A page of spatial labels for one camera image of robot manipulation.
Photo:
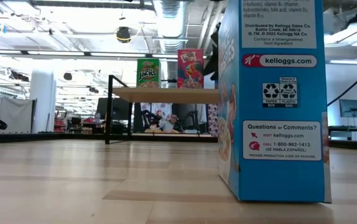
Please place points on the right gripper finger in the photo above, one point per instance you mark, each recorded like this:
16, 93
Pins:
215, 63

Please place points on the red Froot Loops cereal box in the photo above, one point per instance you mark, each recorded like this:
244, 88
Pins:
188, 71

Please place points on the green Apple Jacks cereal box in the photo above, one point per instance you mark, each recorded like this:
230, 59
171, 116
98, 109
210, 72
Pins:
148, 74

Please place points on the blue Rice Krispies cereal box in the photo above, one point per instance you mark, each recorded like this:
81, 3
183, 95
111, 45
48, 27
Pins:
278, 93

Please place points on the black background robot arm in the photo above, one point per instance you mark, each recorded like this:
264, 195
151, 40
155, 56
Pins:
149, 119
194, 119

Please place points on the wooden shelf with black legs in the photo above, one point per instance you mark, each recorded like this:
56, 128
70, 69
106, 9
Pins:
144, 95

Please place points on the white ceiling pipe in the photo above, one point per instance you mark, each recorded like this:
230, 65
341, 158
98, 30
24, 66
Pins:
208, 28

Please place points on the purple dotted cloth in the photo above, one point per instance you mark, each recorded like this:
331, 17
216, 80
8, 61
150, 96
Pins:
213, 119

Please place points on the floral cloth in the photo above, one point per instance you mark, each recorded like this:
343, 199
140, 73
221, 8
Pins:
163, 109

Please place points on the person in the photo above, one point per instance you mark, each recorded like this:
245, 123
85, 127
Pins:
173, 123

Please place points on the black monitor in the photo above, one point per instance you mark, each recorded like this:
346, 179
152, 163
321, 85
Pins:
119, 109

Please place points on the grey ventilation unit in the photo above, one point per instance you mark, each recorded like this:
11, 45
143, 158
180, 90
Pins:
328, 21

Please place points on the short ceiling light strip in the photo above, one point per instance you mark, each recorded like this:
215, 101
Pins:
352, 62

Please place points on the angled ceiling light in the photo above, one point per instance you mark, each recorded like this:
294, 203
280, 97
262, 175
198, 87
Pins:
352, 32

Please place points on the grey monitor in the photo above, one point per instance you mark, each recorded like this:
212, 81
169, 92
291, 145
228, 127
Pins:
351, 108

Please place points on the black hanging lamp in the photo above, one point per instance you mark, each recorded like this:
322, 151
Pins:
67, 76

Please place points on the black desk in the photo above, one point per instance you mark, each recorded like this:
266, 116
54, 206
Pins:
349, 128

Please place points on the long ceiling light strip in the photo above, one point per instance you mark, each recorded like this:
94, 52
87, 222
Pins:
57, 53

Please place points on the red cart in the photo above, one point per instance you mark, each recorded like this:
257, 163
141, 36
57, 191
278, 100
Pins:
59, 127

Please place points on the white column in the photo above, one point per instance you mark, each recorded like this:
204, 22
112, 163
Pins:
43, 99

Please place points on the white partition cloth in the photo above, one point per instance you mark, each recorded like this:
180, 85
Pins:
10, 115

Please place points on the silver spiral air duct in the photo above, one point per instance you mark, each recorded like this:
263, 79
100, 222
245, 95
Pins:
169, 25

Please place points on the black hanging camera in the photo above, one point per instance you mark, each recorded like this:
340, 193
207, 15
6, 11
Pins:
123, 33

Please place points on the black aluminium table frame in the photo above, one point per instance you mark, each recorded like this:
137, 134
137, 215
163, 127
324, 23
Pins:
26, 137

